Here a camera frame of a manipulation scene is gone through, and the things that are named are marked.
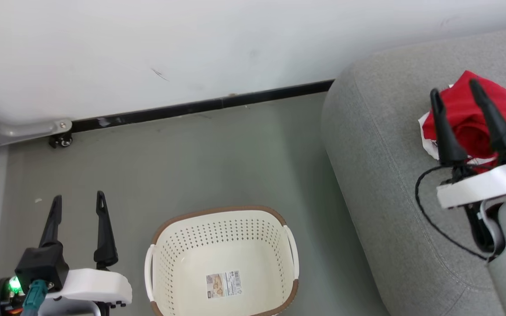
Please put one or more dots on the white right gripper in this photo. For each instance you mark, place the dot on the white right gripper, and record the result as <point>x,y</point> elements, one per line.
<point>486,188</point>

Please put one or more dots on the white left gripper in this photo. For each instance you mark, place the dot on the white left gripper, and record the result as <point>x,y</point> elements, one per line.
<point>95,285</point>

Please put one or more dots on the red basketball jersey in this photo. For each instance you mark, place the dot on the red basketball jersey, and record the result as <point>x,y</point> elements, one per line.
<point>459,109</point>

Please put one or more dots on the grey fabric sofa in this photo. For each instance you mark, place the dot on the grey fabric sofa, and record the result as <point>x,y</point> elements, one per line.
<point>380,153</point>

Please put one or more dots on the small black caster wheel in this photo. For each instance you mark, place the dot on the small black caster wheel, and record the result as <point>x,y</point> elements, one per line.
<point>62,141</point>

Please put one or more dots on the cream perforated laundry basket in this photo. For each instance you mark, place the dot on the cream perforated laundry basket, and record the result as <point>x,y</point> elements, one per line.
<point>218,245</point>

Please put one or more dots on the paper label sticker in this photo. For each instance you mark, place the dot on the paper label sticker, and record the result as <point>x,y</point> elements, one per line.
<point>223,285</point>

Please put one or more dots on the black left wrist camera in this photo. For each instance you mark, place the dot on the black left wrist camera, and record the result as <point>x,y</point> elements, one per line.
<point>42,263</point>

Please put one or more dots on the grey metal partition frame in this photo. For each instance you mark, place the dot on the grey metal partition frame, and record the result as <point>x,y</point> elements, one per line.
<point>33,129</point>

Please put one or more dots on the black wall baseboard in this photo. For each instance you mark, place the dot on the black wall baseboard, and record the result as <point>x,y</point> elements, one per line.
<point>191,107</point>

